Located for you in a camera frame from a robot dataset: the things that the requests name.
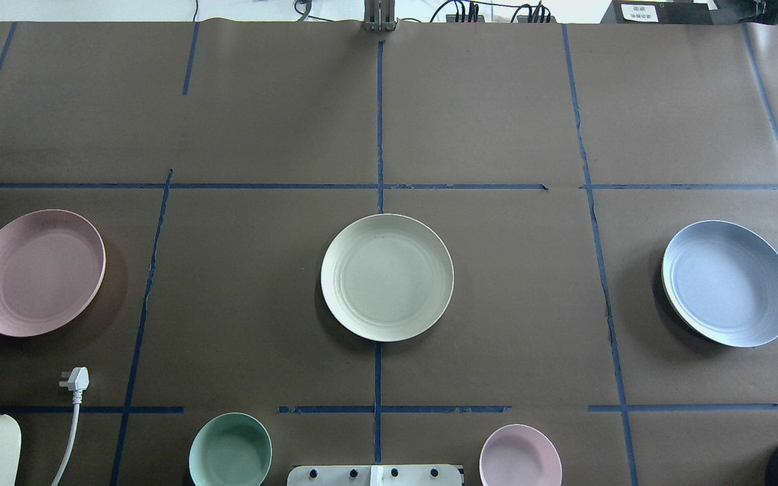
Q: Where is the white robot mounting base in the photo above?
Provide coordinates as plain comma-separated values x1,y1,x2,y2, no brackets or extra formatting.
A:
286,464,465,485

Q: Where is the blue plate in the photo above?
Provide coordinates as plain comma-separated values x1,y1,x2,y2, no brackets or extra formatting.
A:
661,219,778,348

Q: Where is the cream white plate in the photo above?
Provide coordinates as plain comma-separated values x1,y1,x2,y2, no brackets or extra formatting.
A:
320,213,455,342

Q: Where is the pink bowl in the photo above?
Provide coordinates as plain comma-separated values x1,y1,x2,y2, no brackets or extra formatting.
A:
479,424,564,485

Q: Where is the green bowl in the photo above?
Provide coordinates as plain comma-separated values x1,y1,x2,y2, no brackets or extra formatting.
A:
188,412,273,485

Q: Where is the white power plug cable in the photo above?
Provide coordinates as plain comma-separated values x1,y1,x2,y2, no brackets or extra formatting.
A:
50,367,90,486

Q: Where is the aluminium frame post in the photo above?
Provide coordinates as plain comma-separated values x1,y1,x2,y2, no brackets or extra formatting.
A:
362,0,398,32

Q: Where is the pink plate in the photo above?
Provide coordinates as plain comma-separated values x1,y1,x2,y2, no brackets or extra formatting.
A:
0,209,106,338

